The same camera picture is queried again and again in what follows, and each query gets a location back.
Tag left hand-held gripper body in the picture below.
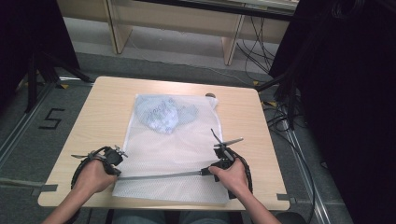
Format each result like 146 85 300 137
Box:
70 144 129 172

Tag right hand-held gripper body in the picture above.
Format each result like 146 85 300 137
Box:
210 128 245 171

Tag white mesh laundry bag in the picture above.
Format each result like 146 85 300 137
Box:
111 92 232 205

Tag person's left hand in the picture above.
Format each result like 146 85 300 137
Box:
72 159 120 201

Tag person's right hand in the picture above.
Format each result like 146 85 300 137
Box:
207 158 250 198

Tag person's right leg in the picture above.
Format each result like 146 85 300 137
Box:
179 209 232 224

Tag person's leg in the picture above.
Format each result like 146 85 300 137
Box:
111 209 166 224
179 209 232 224

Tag person's left leg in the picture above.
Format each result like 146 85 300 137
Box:
111 209 166 224

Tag grey patterned garment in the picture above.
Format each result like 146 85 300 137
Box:
134 94 200 135

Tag grey tape strip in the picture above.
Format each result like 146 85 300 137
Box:
276 192 297 205

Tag black metal stand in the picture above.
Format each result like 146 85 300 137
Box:
255 69 302 132

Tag black tripod stand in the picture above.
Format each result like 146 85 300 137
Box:
23 50 95 114

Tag black curtain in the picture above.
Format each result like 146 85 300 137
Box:
268 0 396 224
0 0 80 105

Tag light wooden desk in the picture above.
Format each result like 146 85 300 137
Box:
56 0 301 66

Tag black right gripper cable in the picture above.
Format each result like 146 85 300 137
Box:
228 151 254 201

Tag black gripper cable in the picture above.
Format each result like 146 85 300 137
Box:
70 146 107 190
228 151 254 201

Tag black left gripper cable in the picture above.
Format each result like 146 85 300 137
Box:
70 146 107 190

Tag black floor cables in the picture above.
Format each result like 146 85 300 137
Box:
261 99 317 224

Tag metal floor rail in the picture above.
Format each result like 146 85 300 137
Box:
281 119 332 224
0 83 54 167

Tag black hanging cables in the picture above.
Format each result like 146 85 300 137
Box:
235 15 281 82

